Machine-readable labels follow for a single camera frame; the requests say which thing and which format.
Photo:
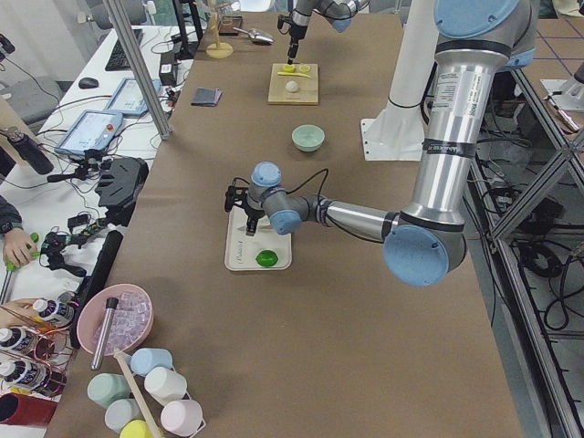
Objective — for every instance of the black keyboard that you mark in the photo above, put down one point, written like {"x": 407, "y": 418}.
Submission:
{"x": 118, "y": 60}

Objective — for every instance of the white plastic cup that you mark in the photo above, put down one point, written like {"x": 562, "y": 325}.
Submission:
{"x": 165, "y": 385}

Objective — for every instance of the aluminium frame post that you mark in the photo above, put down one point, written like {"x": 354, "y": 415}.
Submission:
{"x": 121, "y": 23}

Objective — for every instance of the pink plastic cup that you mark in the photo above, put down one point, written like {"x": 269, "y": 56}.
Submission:
{"x": 183, "y": 417}

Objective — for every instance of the blue plastic cup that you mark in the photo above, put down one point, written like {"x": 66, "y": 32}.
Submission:
{"x": 144, "y": 360}

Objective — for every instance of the mint green bowl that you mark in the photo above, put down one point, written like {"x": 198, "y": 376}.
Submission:
{"x": 308, "y": 137}

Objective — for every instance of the green plastic cup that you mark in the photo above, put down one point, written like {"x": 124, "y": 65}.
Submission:
{"x": 106, "y": 388}

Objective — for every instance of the white steamed bun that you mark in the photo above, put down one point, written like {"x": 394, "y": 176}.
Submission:
{"x": 292, "y": 86}

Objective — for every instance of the black controller device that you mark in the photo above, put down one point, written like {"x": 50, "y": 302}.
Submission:
{"x": 120, "y": 183}

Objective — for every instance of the yellow plastic cup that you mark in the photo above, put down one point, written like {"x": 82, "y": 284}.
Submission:
{"x": 136, "y": 429}

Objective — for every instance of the pink ribbed bowl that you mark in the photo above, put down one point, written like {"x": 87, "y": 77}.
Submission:
{"x": 132, "y": 321}

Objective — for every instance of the bamboo cutting board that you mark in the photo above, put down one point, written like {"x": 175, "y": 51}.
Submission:
{"x": 308, "y": 93}

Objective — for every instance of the blue teach pendant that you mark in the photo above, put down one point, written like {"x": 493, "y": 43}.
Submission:
{"x": 93, "y": 130}
{"x": 127, "y": 99}

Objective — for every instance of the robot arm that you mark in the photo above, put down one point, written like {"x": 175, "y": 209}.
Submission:
{"x": 424, "y": 241}
{"x": 338, "y": 14}

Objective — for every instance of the grey folded cloth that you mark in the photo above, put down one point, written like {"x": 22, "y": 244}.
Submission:
{"x": 205, "y": 97}

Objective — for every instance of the green lime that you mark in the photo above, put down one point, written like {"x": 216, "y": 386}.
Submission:
{"x": 267, "y": 258}

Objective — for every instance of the person's hand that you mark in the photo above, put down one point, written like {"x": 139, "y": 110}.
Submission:
{"x": 18, "y": 247}

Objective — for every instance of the wooden mug tree stand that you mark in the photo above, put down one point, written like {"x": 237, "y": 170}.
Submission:
{"x": 217, "y": 49}

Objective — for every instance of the metal tube in bowl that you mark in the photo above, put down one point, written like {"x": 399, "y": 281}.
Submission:
{"x": 101, "y": 346}

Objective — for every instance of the cream rabbit tray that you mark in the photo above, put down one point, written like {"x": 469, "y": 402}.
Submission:
{"x": 241, "y": 249}

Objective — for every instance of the dark tray at table edge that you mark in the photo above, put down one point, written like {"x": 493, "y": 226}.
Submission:
{"x": 228, "y": 25}

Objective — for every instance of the yellow plastic knife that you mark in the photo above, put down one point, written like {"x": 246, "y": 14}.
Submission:
{"x": 293, "y": 74}

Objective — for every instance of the grey plastic cup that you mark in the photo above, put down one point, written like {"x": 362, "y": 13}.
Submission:
{"x": 120, "y": 413}

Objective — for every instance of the metal scoop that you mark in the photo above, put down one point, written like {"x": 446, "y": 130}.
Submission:
{"x": 256, "y": 36}

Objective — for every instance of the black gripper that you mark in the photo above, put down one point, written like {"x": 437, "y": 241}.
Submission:
{"x": 253, "y": 212}
{"x": 297, "y": 33}

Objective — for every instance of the black computer mouse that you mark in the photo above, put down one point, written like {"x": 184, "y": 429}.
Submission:
{"x": 88, "y": 83}

